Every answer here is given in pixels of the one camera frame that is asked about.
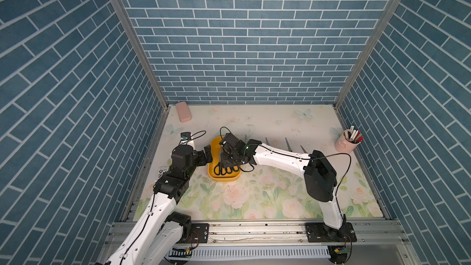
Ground yellow plastic storage box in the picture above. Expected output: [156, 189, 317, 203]
[207, 137, 242, 182]

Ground dark blue handled scissors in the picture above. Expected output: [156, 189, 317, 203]
[213, 162, 226, 176]

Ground large black scissors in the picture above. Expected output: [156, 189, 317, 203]
[224, 163, 240, 174]

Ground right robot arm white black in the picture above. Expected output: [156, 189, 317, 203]
[216, 133, 357, 243]

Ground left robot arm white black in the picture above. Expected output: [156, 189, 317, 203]
[106, 143, 213, 265]

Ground pink pencil case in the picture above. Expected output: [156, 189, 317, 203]
[175, 102, 192, 123]

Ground pink pen holder cup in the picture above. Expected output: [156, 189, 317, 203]
[334, 130, 361, 153]

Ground pens in cup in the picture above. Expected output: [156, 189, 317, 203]
[344, 126, 364, 144]

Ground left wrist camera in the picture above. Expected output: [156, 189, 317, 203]
[179, 132, 191, 145]

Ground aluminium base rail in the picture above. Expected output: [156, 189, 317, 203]
[104, 220, 409, 247]

